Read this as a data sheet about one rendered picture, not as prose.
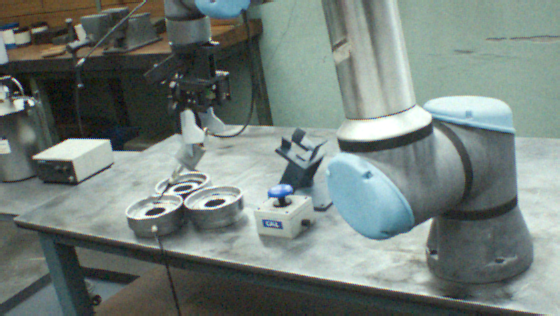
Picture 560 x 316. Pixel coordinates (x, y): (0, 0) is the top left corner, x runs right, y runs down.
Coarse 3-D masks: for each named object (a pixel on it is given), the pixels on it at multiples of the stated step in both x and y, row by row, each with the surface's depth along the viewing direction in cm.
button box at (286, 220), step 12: (264, 204) 122; (276, 204) 120; (288, 204) 119; (300, 204) 119; (312, 204) 122; (264, 216) 119; (276, 216) 118; (288, 216) 116; (300, 216) 119; (312, 216) 122; (264, 228) 120; (276, 228) 119; (288, 228) 117; (300, 228) 119
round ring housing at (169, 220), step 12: (132, 204) 133; (144, 204) 135; (156, 204) 136; (180, 204) 129; (132, 216) 131; (144, 216) 130; (156, 216) 126; (168, 216) 127; (180, 216) 129; (132, 228) 128; (144, 228) 127; (168, 228) 128
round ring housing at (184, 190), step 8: (184, 176) 144; (192, 176) 144; (200, 176) 143; (208, 176) 140; (160, 184) 142; (184, 184) 142; (192, 184) 141; (208, 184) 139; (160, 192) 137; (176, 192) 139; (184, 192) 135; (192, 192) 135; (184, 200) 135; (184, 208) 136
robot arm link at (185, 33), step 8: (168, 24) 122; (176, 24) 121; (184, 24) 121; (192, 24) 121; (200, 24) 121; (208, 24) 123; (168, 32) 123; (176, 32) 122; (184, 32) 121; (192, 32) 121; (200, 32) 122; (208, 32) 123; (176, 40) 122; (184, 40) 122; (192, 40) 122; (200, 40) 122
